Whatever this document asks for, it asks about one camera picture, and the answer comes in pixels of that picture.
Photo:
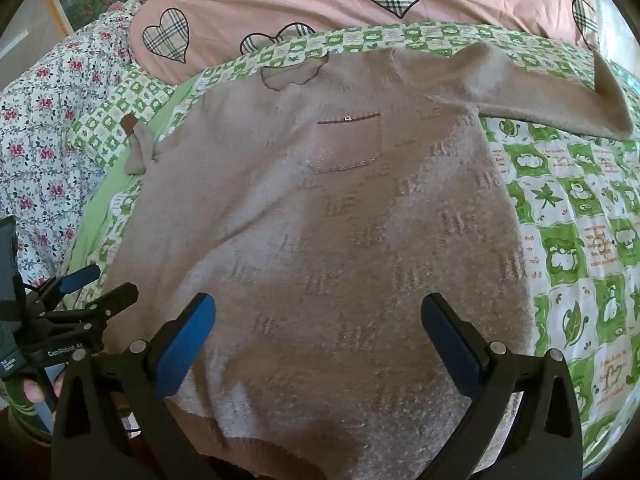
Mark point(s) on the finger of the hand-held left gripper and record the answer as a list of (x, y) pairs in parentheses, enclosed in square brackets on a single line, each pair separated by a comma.
[(112, 301), (75, 281)]

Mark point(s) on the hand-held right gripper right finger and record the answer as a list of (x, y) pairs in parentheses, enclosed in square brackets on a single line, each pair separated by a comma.
[(450, 347)]

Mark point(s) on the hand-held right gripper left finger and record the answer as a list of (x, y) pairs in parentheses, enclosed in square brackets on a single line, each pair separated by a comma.
[(192, 342)]

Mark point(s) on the beige towel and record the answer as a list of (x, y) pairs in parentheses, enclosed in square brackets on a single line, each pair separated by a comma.
[(330, 240)]

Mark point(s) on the person's left hand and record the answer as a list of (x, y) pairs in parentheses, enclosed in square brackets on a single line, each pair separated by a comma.
[(32, 390)]

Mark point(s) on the plain green sheet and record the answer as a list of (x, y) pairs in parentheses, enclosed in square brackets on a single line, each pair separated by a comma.
[(107, 195)]

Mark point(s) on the floral white quilt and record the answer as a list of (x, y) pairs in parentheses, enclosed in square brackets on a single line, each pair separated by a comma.
[(45, 125)]

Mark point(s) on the green checked pillow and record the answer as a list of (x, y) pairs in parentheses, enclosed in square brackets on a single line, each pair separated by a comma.
[(117, 115)]

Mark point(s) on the green checked bed sheet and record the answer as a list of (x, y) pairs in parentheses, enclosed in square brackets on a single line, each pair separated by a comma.
[(565, 220)]

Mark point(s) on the pink quilt with plaid hearts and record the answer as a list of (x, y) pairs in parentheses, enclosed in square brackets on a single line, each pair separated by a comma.
[(350, 10)]

